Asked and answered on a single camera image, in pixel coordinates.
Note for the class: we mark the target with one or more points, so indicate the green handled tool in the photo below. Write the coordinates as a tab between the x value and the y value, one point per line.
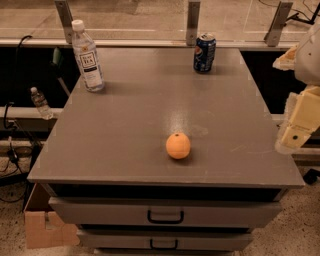
56	64

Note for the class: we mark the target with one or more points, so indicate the grey drawer cabinet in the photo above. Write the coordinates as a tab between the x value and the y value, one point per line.
112	144

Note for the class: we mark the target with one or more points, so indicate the right metal bracket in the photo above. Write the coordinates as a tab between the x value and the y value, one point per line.
273	35

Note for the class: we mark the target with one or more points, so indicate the small clear water bottle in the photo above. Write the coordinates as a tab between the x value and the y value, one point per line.
41	104

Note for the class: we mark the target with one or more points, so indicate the upper grey drawer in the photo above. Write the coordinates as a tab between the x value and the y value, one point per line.
149	212

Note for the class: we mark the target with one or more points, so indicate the clear tea bottle white label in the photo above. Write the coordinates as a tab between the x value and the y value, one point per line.
86	57

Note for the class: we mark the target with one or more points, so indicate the orange fruit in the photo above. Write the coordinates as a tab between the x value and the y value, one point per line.
178	146

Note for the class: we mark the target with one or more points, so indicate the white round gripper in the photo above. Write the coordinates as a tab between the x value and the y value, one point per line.
309	61

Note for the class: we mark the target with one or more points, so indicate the middle metal bracket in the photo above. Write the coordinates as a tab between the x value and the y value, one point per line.
193	11

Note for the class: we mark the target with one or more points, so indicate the lower grey drawer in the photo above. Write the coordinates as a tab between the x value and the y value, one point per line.
163	240

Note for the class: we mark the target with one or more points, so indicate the blue pepsi can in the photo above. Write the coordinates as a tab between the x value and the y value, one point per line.
204	52

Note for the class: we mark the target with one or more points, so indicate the left metal bracket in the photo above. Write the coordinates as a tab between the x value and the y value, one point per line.
65	16

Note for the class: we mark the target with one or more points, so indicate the brown cardboard box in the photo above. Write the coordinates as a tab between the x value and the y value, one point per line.
43	227

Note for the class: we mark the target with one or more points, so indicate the grey drawer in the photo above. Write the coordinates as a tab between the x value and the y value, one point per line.
149	212
163	240

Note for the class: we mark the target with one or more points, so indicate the metal bracket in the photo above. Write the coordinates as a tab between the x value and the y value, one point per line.
65	16
273	35
193	11

